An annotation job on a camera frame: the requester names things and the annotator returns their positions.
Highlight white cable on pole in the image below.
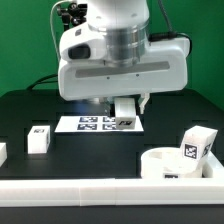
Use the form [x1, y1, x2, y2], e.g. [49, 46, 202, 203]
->
[49, 0, 78, 64]

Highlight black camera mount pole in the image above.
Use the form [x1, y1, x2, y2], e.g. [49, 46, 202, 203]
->
[57, 2, 87, 31]

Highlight white sheet with tags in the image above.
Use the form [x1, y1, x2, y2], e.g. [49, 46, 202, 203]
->
[55, 116, 144, 133]

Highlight black cables at base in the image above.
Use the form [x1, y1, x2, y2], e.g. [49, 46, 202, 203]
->
[26, 73, 60, 91]

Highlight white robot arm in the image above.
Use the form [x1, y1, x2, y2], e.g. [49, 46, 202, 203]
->
[58, 0, 190, 101]

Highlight white round stool seat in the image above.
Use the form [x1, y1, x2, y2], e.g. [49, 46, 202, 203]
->
[141, 147, 202, 179]

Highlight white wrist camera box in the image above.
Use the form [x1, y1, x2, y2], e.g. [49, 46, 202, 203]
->
[59, 23, 107, 62]

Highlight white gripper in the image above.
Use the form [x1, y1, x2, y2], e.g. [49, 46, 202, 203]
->
[57, 35, 190, 118]

